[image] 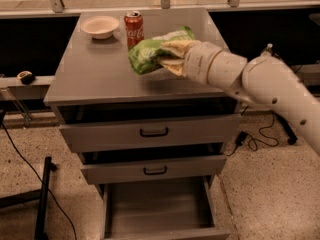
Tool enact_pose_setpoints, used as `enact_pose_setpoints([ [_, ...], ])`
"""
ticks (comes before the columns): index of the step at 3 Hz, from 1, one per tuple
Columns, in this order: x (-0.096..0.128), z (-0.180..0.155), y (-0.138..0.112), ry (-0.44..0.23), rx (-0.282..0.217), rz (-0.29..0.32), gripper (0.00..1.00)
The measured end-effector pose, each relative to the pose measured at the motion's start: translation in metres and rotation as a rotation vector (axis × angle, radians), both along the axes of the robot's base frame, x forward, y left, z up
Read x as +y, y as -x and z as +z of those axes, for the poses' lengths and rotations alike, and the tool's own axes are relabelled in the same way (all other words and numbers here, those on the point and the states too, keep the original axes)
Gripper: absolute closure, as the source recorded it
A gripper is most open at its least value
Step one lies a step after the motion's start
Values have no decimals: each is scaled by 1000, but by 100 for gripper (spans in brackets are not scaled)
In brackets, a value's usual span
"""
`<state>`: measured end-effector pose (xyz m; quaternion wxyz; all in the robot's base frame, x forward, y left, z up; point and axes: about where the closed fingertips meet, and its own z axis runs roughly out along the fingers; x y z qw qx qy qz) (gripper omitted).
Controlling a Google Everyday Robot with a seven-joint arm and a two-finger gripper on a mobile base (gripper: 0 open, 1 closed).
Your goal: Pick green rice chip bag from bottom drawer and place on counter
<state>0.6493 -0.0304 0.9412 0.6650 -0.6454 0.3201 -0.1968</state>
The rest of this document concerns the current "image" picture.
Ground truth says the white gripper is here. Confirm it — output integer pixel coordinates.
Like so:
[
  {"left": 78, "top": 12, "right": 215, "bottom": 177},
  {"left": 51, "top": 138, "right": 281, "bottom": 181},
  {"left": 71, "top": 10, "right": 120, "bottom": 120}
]
[{"left": 157, "top": 40, "right": 248, "bottom": 91}]

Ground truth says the green rice chip bag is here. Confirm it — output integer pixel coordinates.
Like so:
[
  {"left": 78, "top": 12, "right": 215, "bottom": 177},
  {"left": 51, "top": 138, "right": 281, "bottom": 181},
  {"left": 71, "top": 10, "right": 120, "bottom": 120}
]
[{"left": 128, "top": 26, "right": 195, "bottom": 75}]

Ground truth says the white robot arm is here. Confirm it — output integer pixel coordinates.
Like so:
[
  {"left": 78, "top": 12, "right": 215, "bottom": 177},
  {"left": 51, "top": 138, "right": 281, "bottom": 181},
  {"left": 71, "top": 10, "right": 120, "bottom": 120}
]
[{"left": 158, "top": 40, "right": 320, "bottom": 154}]

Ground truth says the grey top drawer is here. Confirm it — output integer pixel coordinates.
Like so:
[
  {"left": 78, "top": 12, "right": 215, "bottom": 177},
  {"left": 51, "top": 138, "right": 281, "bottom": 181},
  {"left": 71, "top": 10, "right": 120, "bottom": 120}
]
[{"left": 59, "top": 114, "right": 241, "bottom": 153}]

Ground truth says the grey drawer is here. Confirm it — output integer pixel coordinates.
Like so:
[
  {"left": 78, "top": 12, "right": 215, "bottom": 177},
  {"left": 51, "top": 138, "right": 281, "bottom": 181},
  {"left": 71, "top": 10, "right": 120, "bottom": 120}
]
[
  {"left": 59, "top": 114, "right": 241, "bottom": 153},
  {"left": 81, "top": 155, "right": 226, "bottom": 185},
  {"left": 100, "top": 176, "right": 230, "bottom": 240}
]

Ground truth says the grey drawer cabinet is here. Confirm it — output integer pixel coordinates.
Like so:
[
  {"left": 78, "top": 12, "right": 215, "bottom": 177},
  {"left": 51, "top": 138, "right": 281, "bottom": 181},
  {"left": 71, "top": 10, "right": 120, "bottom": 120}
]
[{"left": 43, "top": 6, "right": 253, "bottom": 198}]

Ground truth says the grey middle drawer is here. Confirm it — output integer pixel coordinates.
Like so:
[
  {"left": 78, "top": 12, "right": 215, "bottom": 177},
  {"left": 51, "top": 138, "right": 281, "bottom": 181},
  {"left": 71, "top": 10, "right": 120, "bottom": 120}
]
[{"left": 81, "top": 155, "right": 226, "bottom": 185}]

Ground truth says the grey bottom drawer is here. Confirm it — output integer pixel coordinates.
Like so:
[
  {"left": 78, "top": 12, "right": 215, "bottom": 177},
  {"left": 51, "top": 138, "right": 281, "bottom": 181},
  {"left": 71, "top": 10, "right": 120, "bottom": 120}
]
[{"left": 100, "top": 176, "right": 230, "bottom": 240}]

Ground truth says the red cola can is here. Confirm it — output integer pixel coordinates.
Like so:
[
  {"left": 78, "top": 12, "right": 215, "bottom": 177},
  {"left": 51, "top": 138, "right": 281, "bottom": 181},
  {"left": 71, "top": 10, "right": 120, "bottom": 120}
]
[{"left": 124, "top": 11, "right": 144, "bottom": 49}]

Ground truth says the white paper bowl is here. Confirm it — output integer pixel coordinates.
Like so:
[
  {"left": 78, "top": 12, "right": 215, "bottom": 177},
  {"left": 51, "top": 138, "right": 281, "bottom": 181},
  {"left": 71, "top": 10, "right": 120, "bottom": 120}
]
[{"left": 81, "top": 16, "right": 120, "bottom": 40}]

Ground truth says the clear water bottle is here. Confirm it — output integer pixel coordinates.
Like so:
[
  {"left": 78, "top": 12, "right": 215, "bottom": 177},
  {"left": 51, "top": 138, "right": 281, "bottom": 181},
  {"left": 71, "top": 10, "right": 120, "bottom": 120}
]
[{"left": 261, "top": 43, "right": 273, "bottom": 56}]

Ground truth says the black power adapter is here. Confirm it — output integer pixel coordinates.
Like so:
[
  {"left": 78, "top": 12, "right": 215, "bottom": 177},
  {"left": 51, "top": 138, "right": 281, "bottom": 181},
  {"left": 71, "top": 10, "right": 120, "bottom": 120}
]
[{"left": 235, "top": 131, "right": 248, "bottom": 146}]

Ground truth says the black stand leg right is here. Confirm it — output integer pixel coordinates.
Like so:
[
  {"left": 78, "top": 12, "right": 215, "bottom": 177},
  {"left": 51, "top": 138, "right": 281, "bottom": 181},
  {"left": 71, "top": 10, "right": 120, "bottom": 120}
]
[{"left": 276, "top": 115, "right": 298, "bottom": 145}]

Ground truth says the black stand leg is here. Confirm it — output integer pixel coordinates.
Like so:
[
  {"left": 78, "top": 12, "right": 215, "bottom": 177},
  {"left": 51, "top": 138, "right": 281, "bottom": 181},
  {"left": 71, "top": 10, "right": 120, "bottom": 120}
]
[
  {"left": 0, "top": 157, "right": 57, "bottom": 240},
  {"left": 276, "top": 115, "right": 298, "bottom": 145}
]

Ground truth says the black tape measure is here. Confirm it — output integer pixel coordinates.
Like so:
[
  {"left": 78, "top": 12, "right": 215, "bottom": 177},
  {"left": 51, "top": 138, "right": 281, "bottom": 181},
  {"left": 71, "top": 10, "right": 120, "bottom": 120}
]
[{"left": 17, "top": 71, "right": 36, "bottom": 85}]

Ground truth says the metal ledge support left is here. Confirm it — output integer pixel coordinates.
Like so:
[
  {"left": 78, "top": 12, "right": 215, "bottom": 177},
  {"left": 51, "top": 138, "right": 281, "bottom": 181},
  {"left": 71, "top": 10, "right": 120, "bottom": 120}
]
[{"left": 0, "top": 87, "right": 33, "bottom": 128}]

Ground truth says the black stand leg left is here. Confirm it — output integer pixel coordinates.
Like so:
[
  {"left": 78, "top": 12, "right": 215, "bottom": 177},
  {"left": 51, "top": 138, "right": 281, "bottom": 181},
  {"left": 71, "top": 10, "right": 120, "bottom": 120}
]
[{"left": 0, "top": 157, "right": 57, "bottom": 240}]

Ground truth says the black top drawer handle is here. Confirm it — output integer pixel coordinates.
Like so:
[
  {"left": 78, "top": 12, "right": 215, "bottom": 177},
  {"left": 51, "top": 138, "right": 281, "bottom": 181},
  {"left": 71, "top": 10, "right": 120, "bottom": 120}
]
[{"left": 139, "top": 127, "right": 169, "bottom": 138}]

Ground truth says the black drawer handle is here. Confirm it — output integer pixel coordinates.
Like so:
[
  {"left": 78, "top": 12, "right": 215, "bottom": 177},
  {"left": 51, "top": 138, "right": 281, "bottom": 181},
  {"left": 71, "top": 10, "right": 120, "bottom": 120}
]
[
  {"left": 143, "top": 166, "right": 168, "bottom": 176},
  {"left": 139, "top": 127, "right": 169, "bottom": 138}
]

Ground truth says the black middle drawer handle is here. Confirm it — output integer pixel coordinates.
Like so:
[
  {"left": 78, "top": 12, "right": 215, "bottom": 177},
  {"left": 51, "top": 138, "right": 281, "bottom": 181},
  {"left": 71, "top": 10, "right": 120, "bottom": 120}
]
[{"left": 143, "top": 166, "right": 168, "bottom": 176}]

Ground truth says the black floor cable left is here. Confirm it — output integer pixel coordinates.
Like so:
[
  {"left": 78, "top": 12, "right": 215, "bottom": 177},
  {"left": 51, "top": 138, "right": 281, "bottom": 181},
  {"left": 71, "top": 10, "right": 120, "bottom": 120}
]
[{"left": 0, "top": 120, "right": 78, "bottom": 240}]

